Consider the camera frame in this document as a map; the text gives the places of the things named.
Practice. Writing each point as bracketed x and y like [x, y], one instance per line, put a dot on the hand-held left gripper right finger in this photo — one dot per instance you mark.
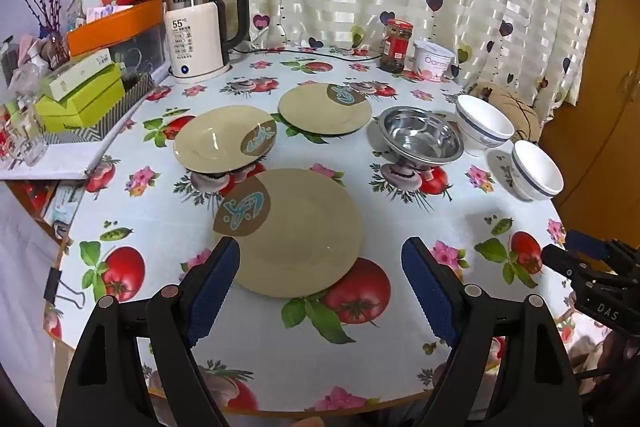
[430, 287]

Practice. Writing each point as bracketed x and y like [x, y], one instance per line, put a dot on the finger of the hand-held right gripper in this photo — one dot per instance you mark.
[562, 259]
[585, 243]

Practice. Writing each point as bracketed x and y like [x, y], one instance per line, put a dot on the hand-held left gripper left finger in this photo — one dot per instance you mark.
[212, 292]

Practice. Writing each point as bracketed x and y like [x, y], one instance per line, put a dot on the white bowl with blue stripe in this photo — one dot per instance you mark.
[482, 122]
[537, 169]

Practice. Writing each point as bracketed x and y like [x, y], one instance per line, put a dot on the beige plate with fish print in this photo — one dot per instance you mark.
[215, 139]
[320, 109]
[300, 227]

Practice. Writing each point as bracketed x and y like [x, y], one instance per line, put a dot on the stainless steel bowl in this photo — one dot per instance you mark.
[420, 134]

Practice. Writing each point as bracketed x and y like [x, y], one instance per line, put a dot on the vegetable print tablecloth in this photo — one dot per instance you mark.
[165, 217]

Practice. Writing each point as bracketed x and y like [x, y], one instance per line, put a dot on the brown wooden cabinet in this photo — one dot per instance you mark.
[610, 107]

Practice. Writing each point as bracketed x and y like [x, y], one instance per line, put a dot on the ball of jute twine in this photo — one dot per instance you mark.
[510, 104]

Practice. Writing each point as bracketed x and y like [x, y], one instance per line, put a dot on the black binder clip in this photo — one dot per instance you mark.
[52, 284]

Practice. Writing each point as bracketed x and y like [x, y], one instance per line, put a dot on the grey striped tray box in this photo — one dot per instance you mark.
[115, 117]

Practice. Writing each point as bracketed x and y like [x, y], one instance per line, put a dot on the white side shelf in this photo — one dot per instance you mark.
[50, 159]

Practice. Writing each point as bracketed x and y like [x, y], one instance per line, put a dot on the lime green box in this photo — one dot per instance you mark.
[85, 104]

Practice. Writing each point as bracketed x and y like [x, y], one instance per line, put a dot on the white yogurt tub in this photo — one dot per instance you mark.
[432, 59]

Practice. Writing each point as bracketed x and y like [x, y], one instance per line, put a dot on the clear glass jar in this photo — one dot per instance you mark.
[25, 142]

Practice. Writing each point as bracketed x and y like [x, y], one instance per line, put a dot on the glass jar with red lid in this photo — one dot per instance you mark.
[396, 47]

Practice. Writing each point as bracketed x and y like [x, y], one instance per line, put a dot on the pale green and white box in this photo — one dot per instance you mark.
[75, 74]

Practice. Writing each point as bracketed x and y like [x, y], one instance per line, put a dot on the white electric kettle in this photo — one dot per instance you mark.
[195, 32]

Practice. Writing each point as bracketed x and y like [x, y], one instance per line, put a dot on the orange box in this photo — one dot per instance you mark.
[115, 24]

